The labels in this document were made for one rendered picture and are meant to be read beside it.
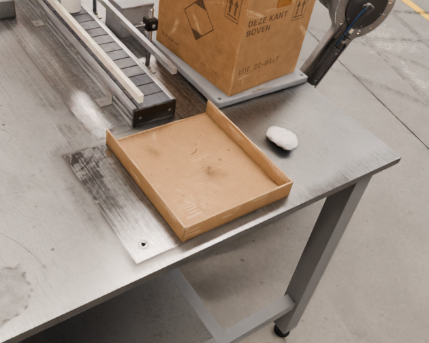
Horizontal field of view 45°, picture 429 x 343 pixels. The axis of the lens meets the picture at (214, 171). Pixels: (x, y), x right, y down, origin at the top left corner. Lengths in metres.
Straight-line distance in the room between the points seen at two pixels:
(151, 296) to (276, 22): 0.86
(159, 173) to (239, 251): 1.02
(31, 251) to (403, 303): 1.52
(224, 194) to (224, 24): 0.40
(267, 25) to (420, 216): 1.48
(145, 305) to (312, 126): 0.72
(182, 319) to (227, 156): 0.61
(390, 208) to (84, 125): 1.62
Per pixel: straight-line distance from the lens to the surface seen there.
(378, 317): 2.03
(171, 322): 1.55
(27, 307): 0.86
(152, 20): 1.27
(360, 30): 1.89
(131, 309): 1.56
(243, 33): 1.17
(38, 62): 1.36
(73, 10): 1.46
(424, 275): 2.25
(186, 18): 1.31
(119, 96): 1.17
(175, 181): 1.03
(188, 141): 1.13
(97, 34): 1.38
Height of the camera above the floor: 1.56
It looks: 43 degrees down
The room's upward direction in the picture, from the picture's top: 12 degrees clockwise
